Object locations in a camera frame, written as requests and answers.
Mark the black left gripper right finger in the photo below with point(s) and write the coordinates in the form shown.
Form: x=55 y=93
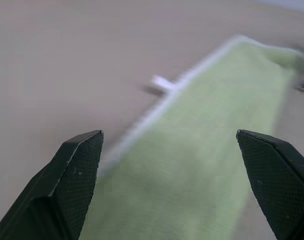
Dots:
x=279 y=180

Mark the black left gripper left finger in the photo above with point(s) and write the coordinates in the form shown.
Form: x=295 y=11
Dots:
x=67 y=185

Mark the light green towel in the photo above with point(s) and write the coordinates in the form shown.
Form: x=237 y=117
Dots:
x=189 y=140

